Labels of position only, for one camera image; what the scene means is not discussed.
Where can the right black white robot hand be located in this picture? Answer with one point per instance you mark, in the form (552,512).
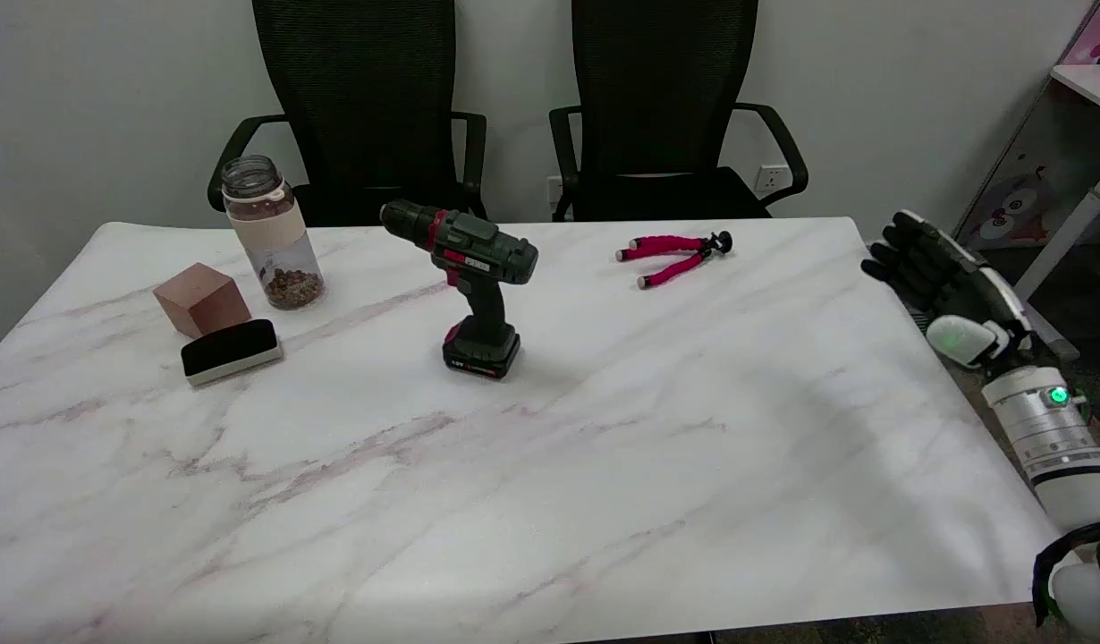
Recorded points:
(952,273)

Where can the green red power screwdriver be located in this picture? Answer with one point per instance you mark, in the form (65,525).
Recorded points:
(478,246)

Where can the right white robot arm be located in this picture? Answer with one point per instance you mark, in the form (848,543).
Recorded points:
(1064,456)

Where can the white desk with cartoon panel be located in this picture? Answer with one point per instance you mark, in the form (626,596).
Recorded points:
(1073,231)

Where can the pink flexible mini tripod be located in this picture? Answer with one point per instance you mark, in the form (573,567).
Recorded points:
(671,243)

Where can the black mesh office chair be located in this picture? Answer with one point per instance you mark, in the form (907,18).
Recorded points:
(358,98)
(662,98)

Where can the glass jar with nuts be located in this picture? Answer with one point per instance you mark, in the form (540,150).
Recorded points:
(277,237)

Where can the black whiteboard eraser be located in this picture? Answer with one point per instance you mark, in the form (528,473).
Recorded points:
(228,347)

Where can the brown wooden cube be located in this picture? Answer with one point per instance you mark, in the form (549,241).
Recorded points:
(201,300)

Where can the white wall power outlet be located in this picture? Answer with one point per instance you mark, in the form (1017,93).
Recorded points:
(554,190)
(772,178)

